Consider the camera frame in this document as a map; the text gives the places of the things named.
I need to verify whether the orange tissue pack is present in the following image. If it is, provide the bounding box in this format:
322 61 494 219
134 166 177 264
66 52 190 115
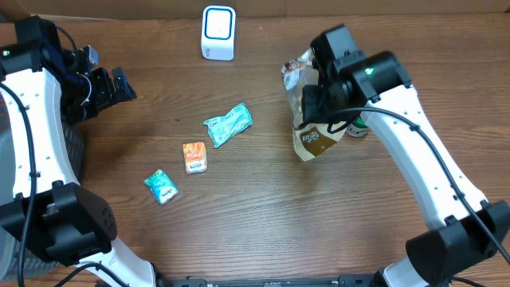
182 142 208 175

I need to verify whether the teal snack packet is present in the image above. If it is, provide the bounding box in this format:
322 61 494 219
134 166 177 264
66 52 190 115
203 103 253 148

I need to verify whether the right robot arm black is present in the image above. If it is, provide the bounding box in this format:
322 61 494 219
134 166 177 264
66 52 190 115
302 26 509 286

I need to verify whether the white barcode scanner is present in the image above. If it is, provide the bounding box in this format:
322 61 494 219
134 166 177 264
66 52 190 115
201 5 237 61

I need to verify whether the cardboard backdrop panel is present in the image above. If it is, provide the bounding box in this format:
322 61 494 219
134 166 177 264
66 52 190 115
1 0 509 21

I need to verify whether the beige Pantree snack bag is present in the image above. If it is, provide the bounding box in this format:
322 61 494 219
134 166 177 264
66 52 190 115
281 49 345 161

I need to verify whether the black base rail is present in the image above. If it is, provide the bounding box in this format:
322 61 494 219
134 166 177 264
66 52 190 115
157 274 386 287

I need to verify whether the teal tissue pack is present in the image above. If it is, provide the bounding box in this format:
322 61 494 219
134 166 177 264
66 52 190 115
144 169 179 205

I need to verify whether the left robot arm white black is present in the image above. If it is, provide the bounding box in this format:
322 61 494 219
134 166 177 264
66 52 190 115
1 16 162 286

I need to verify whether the grey plastic mesh basket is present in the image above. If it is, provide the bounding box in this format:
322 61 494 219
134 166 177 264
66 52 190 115
0 100 85 282

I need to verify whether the green lid jar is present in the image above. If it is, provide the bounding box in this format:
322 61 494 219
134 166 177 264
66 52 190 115
346 117 370 138

